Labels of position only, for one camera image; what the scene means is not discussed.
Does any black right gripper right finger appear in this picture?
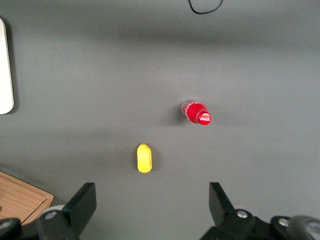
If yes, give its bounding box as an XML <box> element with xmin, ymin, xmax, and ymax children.
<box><xmin>199</xmin><ymin>181</ymin><xmax>296</xmax><ymax>240</ymax></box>

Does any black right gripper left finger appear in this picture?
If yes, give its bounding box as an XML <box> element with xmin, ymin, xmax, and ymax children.
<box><xmin>0</xmin><ymin>181</ymin><xmax>98</xmax><ymax>240</ymax></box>

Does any beige rectangular tray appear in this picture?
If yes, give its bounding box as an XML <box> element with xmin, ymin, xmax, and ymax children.
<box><xmin>0</xmin><ymin>16</ymin><xmax>15</xmax><ymax>115</ymax></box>

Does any wooden two-drawer cabinet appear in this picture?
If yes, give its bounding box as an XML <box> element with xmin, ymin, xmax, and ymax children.
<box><xmin>0</xmin><ymin>170</ymin><xmax>55</xmax><ymax>226</ymax></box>

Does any yellow lemon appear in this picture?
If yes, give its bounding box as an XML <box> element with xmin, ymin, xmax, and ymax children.
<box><xmin>136</xmin><ymin>142</ymin><xmax>154</xmax><ymax>174</ymax></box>

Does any red cola bottle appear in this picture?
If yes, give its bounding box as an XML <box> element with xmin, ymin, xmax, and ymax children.
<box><xmin>180</xmin><ymin>98</ymin><xmax>213</xmax><ymax>127</ymax></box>

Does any black looped table cable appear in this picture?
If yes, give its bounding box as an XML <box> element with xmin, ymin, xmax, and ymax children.
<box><xmin>187</xmin><ymin>0</ymin><xmax>224</xmax><ymax>15</ymax></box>

